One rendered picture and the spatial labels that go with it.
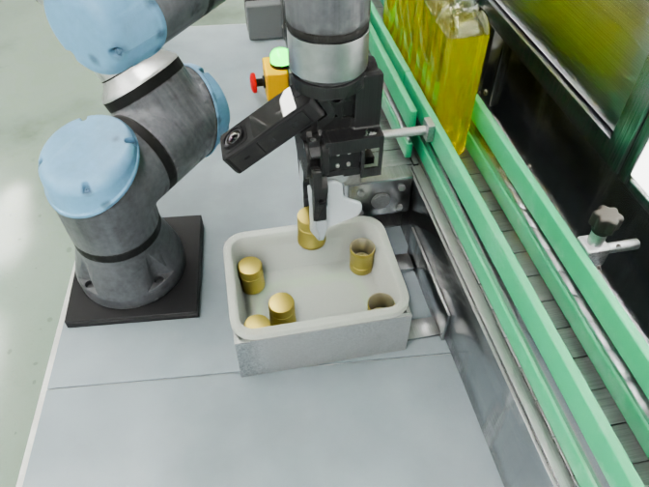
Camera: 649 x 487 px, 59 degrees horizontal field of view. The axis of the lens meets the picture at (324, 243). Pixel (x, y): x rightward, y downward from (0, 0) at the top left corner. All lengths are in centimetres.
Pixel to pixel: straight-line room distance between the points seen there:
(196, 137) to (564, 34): 49
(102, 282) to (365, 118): 42
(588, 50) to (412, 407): 48
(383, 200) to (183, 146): 29
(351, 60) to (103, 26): 21
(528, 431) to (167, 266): 50
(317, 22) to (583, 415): 40
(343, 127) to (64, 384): 48
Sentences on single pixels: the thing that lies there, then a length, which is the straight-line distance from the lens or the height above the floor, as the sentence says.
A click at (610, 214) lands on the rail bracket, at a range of 63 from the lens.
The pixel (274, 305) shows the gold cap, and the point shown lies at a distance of 74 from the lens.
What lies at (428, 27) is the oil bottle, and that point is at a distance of 83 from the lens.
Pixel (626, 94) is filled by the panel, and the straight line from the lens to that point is 72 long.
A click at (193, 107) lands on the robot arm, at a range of 77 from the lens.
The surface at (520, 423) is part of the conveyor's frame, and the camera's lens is 63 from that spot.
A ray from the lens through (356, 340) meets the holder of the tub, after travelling 73.
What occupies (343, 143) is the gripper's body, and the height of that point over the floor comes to 106.
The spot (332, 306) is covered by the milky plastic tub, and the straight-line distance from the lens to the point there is 79.
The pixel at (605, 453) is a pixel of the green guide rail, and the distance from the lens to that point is 54.
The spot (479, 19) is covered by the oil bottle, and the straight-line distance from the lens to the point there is 76.
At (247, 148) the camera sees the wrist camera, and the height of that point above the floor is 106.
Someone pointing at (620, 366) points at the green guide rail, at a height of 92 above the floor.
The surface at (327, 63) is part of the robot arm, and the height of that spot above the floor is 115.
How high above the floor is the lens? 140
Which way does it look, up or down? 47 degrees down
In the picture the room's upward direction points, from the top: straight up
